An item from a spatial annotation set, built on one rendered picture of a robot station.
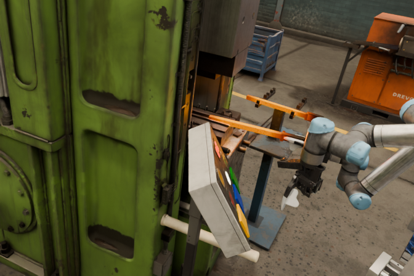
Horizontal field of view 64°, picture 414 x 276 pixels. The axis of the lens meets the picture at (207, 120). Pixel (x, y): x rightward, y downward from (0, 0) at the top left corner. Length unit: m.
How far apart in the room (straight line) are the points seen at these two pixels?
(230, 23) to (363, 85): 3.93
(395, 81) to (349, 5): 4.36
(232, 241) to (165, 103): 0.52
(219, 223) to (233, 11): 0.76
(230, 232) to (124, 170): 0.69
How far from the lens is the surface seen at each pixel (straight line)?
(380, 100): 5.13
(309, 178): 1.22
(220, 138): 1.54
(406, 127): 1.20
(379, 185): 1.51
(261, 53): 5.35
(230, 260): 2.31
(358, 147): 1.11
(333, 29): 9.22
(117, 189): 1.62
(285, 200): 1.24
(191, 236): 1.24
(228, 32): 1.32
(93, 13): 1.36
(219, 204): 0.93
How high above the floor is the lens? 1.73
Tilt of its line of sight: 27 degrees down
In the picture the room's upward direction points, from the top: 8 degrees clockwise
